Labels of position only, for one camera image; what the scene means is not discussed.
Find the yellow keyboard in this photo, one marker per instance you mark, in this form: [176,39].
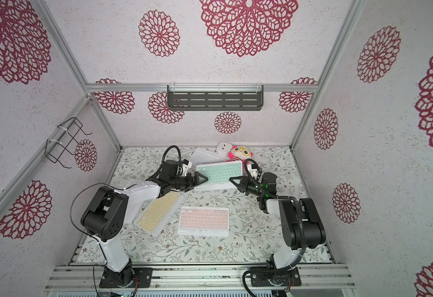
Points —
[158,213]

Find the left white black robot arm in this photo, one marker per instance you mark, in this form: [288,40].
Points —
[104,218]

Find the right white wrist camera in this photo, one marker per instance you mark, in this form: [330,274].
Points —
[254,171]

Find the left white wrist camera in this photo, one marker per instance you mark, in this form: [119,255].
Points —
[184,167]

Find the black wire wall rack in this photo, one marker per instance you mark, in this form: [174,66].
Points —
[56,148]

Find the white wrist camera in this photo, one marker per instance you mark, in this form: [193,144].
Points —
[254,171]
[184,167]

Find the white round gadget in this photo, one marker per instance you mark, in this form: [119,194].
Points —
[224,148]

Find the pink owl plush toy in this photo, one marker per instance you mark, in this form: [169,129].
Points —
[239,153]

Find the pink keyboard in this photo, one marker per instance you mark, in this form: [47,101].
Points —
[204,221]

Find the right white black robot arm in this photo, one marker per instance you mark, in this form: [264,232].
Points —
[301,225]

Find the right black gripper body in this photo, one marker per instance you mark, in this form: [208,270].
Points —
[246,185]

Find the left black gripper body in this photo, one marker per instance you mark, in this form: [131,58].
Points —
[182,182]

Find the grey wall shelf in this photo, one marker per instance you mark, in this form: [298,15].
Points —
[217,98]

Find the green keyboard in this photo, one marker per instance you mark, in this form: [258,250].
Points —
[219,175]

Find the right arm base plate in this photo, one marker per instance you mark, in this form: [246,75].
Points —
[265,278]

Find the white keyboard back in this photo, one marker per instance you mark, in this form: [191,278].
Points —
[202,156]

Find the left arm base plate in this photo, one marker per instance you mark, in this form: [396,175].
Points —
[128,278]

